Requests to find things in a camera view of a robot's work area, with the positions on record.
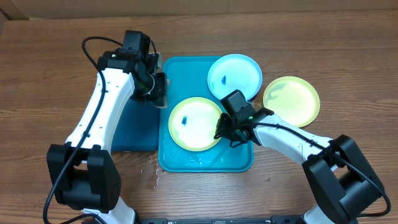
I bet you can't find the green and orange sponge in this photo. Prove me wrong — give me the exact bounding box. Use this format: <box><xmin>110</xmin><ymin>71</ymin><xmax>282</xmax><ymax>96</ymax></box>
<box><xmin>158</xmin><ymin>79</ymin><xmax>170</xmax><ymax>109</ymax></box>

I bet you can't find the yellow plate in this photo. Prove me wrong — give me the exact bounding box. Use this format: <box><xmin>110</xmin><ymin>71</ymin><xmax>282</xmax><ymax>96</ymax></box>
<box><xmin>168</xmin><ymin>97</ymin><xmax>222</xmax><ymax>152</ymax></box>
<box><xmin>263</xmin><ymin>76</ymin><xmax>320</xmax><ymax>128</ymax></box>

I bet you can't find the light blue plate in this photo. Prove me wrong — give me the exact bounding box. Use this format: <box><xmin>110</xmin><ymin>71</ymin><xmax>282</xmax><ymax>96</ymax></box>
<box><xmin>207</xmin><ymin>54</ymin><xmax>262</xmax><ymax>101</ymax></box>

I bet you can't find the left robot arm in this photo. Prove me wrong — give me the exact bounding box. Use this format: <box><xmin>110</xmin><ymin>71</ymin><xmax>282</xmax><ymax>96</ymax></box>
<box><xmin>42</xmin><ymin>30</ymin><xmax>169</xmax><ymax>223</ymax></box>

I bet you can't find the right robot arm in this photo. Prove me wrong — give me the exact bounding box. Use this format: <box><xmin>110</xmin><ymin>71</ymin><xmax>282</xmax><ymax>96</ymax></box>
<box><xmin>215</xmin><ymin>90</ymin><xmax>391</xmax><ymax>223</ymax></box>

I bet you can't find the teal plastic tray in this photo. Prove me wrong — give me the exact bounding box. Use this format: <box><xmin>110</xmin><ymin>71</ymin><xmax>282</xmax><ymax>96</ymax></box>
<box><xmin>158</xmin><ymin>56</ymin><xmax>254</xmax><ymax>172</ymax></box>

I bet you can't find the black water tray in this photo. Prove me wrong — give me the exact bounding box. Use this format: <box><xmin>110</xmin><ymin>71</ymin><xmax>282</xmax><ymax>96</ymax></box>
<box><xmin>111</xmin><ymin>99</ymin><xmax>160</xmax><ymax>152</ymax></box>

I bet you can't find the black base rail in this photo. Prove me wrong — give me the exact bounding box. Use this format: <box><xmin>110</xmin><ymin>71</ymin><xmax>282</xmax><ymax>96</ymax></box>
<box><xmin>132</xmin><ymin>215</ymin><xmax>305</xmax><ymax>224</ymax></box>

